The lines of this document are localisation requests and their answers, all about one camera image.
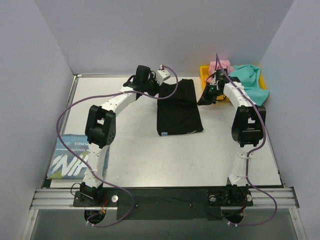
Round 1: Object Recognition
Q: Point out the black t shirt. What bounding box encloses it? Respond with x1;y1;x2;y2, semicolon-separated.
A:
156;79;204;136

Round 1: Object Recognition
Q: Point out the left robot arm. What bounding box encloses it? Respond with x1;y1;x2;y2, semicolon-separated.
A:
79;65;170;206

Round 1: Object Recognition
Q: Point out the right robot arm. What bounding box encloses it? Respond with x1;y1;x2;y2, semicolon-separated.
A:
197;68;267;205

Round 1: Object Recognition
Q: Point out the yellow plastic bin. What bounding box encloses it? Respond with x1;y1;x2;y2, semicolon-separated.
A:
199;66;267;101

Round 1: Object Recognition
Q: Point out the pink t shirt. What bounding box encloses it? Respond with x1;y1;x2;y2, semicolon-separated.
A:
205;60;235;83

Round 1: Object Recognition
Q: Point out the teal t shirt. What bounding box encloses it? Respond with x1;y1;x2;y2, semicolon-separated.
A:
228;64;269;106

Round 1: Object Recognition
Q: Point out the folded light blue t shirt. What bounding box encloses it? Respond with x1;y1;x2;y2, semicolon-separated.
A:
47;133;111;181

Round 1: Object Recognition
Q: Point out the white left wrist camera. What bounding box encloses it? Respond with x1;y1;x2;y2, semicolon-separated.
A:
155;65;171;85

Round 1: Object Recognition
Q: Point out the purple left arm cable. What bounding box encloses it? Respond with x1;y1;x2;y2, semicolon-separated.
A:
55;65;180;228

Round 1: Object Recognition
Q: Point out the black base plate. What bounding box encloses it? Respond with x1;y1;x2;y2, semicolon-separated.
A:
73;185;253;221

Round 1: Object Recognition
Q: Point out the aluminium front rail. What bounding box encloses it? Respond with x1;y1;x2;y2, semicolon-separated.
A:
30;188;300;210

